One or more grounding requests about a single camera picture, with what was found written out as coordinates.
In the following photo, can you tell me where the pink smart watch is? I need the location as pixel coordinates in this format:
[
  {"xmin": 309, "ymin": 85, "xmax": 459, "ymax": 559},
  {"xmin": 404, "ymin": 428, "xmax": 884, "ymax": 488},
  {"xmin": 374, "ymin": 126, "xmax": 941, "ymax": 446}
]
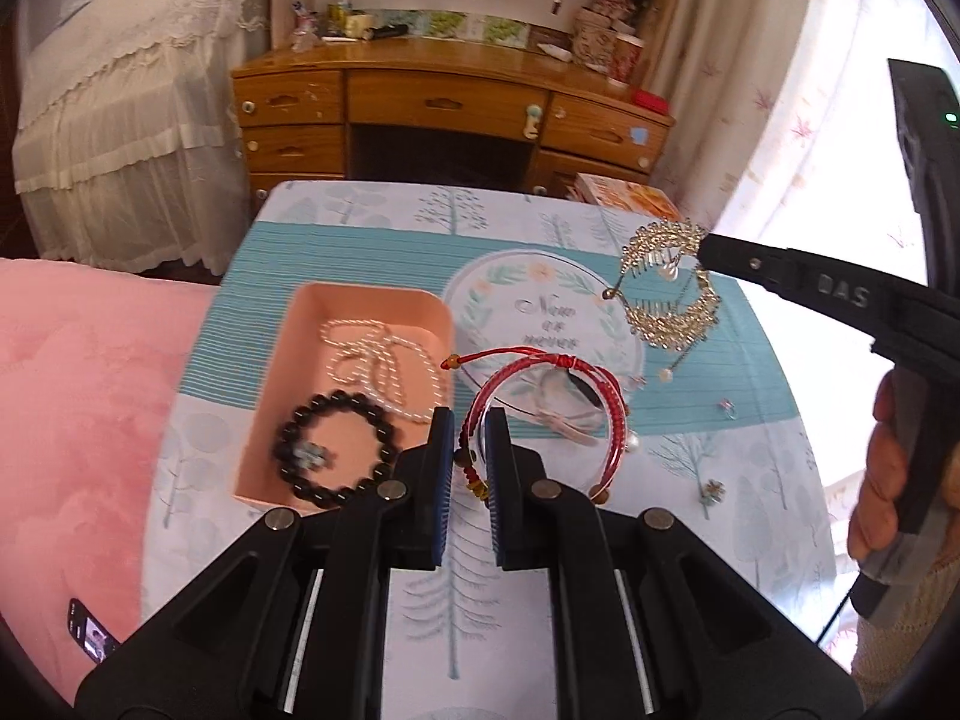
[{"xmin": 530, "ymin": 367, "xmax": 607, "ymax": 445}]

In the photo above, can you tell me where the gold charm brooch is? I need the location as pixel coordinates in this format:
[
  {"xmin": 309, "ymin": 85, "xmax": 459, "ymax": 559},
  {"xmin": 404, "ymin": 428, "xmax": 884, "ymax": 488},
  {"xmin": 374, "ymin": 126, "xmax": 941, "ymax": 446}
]
[{"xmin": 291, "ymin": 440, "xmax": 331, "ymax": 472}]

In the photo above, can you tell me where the black bead bracelet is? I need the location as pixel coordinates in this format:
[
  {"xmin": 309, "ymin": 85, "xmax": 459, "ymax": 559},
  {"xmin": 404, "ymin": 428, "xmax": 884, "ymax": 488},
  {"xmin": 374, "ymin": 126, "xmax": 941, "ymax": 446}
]
[{"xmin": 270, "ymin": 388, "xmax": 404, "ymax": 508}]

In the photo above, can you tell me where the red string bracelet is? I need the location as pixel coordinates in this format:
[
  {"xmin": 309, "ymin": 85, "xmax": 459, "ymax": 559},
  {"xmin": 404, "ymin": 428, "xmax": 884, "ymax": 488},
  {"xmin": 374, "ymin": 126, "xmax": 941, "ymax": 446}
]
[{"xmin": 439, "ymin": 344, "xmax": 643, "ymax": 508}]

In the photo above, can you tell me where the silver flower earring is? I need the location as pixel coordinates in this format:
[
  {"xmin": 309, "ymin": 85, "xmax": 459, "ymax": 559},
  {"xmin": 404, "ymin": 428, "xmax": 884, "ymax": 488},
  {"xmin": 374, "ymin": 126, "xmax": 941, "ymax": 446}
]
[{"xmin": 701, "ymin": 479, "xmax": 726, "ymax": 505}]

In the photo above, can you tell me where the person's right hand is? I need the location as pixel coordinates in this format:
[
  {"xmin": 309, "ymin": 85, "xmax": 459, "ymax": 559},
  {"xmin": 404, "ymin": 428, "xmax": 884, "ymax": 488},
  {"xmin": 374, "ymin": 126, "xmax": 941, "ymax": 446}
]
[{"xmin": 848, "ymin": 372, "xmax": 908, "ymax": 562}]

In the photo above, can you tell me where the pink plastic tray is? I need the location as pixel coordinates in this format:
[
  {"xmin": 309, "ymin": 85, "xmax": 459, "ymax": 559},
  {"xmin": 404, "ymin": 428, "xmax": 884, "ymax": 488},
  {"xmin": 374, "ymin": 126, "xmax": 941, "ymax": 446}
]
[{"xmin": 235, "ymin": 281, "xmax": 454, "ymax": 511}]

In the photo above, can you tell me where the floral window curtain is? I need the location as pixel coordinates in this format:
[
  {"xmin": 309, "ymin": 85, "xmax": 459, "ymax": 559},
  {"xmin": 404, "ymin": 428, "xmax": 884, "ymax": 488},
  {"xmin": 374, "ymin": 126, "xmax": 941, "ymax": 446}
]
[{"xmin": 644, "ymin": 0, "xmax": 960, "ymax": 295}]

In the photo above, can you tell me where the tree pattern tablecloth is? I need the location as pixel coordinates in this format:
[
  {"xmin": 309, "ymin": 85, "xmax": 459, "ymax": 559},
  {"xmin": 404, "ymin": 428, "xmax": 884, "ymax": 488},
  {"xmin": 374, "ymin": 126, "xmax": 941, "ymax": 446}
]
[{"xmin": 140, "ymin": 179, "xmax": 838, "ymax": 720}]

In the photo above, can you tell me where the orange magazine stack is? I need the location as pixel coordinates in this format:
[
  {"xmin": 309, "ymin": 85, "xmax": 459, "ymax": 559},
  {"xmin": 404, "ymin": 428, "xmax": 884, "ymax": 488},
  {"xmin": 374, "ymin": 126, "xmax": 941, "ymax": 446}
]
[{"xmin": 573, "ymin": 174, "xmax": 682, "ymax": 221}]

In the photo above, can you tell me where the red pouch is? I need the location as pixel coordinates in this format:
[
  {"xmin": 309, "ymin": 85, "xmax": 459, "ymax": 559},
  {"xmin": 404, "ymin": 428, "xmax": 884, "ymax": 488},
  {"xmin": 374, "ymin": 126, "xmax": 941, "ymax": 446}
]
[{"xmin": 631, "ymin": 89, "xmax": 670, "ymax": 115}]

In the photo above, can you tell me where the red cup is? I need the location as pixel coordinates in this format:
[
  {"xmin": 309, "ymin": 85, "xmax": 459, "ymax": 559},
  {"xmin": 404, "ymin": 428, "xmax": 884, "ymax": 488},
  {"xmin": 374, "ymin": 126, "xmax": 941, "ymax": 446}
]
[{"xmin": 607, "ymin": 32, "xmax": 644, "ymax": 88}]

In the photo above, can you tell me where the patterned paper bag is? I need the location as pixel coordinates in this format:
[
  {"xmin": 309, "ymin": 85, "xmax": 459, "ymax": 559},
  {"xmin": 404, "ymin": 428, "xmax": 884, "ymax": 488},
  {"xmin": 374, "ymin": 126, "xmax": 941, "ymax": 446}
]
[{"xmin": 571, "ymin": 8, "xmax": 615, "ymax": 70}]

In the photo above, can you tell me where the pink fluffy blanket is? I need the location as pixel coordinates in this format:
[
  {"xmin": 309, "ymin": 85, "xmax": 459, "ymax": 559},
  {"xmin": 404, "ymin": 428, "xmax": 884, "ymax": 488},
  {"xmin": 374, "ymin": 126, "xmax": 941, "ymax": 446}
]
[{"xmin": 2, "ymin": 260, "xmax": 217, "ymax": 699}]

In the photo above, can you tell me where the wooden desk with drawers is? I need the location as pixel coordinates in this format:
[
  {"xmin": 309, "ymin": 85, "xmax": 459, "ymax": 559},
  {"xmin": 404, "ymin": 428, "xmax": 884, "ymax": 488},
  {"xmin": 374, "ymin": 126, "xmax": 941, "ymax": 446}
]
[{"xmin": 231, "ymin": 37, "xmax": 674, "ymax": 203}]

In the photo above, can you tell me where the smartphone on blanket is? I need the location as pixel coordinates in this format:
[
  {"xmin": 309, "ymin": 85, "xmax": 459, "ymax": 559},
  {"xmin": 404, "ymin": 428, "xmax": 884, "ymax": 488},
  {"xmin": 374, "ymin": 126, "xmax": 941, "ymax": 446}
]
[{"xmin": 67, "ymin": 598, "xmax": 121, "ymax": 663}]

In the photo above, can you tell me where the lace covered piano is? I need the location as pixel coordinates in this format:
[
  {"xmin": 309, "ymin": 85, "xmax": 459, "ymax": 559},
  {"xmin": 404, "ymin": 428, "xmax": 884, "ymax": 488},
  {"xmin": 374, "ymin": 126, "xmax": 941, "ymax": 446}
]
[{"xmin": 11, "ymin": 0, "xmax": 268, "ymax": 275}]

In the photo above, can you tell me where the silver ring pink stone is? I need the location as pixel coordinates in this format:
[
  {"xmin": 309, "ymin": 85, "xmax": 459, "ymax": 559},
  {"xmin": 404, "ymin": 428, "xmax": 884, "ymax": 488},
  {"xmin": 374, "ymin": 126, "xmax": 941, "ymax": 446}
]
[{"xmin": 719, "ymin": 398, "xmax": 737, "ymax": 421}]

